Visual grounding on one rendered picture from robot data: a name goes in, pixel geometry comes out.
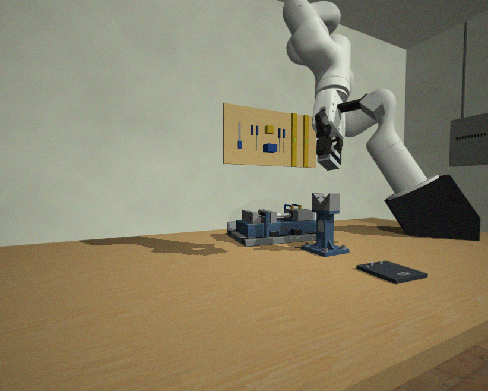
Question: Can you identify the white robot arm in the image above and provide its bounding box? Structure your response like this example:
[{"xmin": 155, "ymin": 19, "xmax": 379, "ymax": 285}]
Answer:
[{"xmin": 283, "ymin": 0, "xmax": 439, "ymax": 200}]

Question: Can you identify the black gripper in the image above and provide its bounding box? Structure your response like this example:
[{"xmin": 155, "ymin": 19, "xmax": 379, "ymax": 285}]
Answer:
[{"xmin": 312, "ymin": 88, "xmax": 347, "ymax": 165}]

